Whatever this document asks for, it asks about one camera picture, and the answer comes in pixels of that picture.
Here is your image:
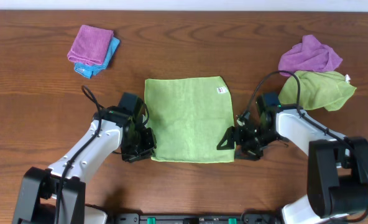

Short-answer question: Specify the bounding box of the folded purple cloth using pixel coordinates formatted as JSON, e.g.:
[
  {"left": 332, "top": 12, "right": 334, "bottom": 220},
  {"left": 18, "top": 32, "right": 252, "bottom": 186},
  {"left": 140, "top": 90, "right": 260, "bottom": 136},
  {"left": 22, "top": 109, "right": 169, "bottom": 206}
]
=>
[{"left": 67, "top": 25, "right": 113, "bottom": 65}]

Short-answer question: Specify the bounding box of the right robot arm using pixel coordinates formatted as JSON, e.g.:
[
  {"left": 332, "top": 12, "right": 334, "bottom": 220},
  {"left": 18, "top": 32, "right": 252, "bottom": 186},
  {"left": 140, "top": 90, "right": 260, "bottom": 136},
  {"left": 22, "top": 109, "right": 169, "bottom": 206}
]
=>
[{"left": 216, "top": 93, "right": 368, "bottom": 223}]

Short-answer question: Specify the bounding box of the right black cable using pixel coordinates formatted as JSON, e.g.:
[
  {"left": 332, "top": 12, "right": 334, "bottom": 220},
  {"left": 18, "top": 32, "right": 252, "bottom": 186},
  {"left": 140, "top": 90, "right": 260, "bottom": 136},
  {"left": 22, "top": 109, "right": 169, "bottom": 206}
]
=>
[{"left": 239, "top": 70, "right": 368, "bottom": 222}]

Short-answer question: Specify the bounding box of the left black cable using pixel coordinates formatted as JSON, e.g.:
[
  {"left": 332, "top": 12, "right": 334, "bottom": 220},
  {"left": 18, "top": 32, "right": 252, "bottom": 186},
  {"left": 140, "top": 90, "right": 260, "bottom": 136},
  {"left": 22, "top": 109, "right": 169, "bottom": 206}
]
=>
[{"left": 53, "top": 85, "right": 106, "bottom": 224}]

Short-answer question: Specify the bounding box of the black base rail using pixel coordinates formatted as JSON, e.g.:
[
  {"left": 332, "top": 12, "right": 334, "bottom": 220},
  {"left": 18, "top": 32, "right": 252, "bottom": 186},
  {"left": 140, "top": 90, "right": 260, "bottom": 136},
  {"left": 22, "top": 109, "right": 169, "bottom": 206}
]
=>
[{"left": 106, "top": 213, "right": 284, "bottom": 224}]

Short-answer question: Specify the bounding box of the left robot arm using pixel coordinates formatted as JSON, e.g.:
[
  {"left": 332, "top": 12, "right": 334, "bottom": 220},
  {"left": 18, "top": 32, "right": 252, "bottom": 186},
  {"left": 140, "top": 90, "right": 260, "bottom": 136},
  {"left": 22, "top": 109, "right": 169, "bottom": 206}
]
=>
[{"left": 12, "top": 93, "right": 156, "bottom": 224}]

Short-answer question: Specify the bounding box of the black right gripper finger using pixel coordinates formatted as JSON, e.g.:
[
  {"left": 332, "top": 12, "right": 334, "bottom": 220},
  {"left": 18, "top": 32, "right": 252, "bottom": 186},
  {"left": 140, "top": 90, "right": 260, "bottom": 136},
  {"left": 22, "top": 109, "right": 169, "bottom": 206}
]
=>
[
  {"left": 234, "top": 147, "right": 264, "bottom": 161},
  {"left": 216, "top": 126, "right": 236, "bottom": 151}
]

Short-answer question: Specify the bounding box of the green microfiber cloth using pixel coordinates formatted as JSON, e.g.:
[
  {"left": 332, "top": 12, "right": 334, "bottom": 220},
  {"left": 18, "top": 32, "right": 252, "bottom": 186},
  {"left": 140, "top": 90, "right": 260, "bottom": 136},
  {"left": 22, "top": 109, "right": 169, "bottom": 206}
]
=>
[{"left": 144, "top": 76, "right": 234, "bottom": 164}]

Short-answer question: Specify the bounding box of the crumpled green cloth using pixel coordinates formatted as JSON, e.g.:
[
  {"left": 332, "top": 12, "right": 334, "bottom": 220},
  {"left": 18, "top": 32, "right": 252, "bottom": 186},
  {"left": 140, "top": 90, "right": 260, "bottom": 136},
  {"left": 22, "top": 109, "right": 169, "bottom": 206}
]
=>
[{"left": 278, "top": 70, "right": 356, "bottom": 111}]

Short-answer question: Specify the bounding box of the crumpled purple cloth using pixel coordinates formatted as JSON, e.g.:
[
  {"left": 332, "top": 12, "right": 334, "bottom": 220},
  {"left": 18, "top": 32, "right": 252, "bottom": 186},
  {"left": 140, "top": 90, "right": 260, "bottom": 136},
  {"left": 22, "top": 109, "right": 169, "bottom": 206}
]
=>
[{"left": 278, "top": 35, "right": 343, "bottom": 77}]

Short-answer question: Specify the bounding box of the folded blue cloth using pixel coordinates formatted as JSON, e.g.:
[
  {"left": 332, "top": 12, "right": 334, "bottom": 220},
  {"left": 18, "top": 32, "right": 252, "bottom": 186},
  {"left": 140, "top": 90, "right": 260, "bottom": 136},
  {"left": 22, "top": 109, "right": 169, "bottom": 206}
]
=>
[{"left": 74, "top": 37, "right": 120, "bottom": 79}]

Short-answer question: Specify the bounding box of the black cable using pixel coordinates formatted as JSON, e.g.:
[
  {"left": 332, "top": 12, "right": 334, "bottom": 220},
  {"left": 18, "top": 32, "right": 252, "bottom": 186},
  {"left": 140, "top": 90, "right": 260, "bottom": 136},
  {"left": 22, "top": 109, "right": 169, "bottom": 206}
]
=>
[
  {"left": 53, "top": 85, "right": 106, "bottom": 224},
  {"left": 239, "top": 70, "right": 368, "bottom": 222}
]

